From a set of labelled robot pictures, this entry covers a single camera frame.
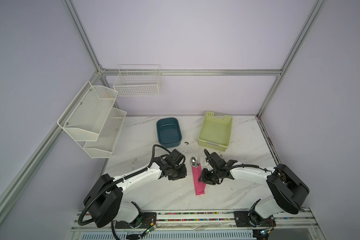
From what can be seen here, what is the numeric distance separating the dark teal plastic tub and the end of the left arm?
1.11 feet

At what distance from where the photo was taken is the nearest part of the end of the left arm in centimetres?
60

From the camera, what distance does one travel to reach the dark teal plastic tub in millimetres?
1088
